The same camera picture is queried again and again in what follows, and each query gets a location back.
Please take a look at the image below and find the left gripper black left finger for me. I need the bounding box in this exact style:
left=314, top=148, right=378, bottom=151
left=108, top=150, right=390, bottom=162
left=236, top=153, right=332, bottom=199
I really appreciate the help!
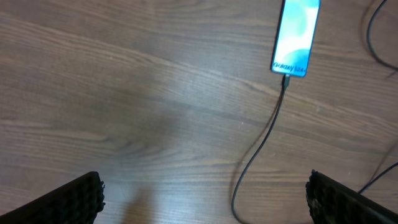
left=1, top=171, right=105, bottom=224

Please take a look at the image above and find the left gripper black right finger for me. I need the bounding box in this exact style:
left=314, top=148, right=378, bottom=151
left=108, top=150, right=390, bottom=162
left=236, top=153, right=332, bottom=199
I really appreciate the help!
left=305, top=170, right=397, bottom=224

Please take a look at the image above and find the black USB charging cable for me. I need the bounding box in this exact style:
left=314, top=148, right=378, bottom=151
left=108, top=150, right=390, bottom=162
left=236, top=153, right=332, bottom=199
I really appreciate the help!
left=230, top=0, right=398, bottom=224

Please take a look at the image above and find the black Galaxy smartphone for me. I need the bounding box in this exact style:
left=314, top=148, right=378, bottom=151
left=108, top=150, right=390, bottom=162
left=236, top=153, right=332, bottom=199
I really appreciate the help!
left=271, top=0, right=321, bottom=78

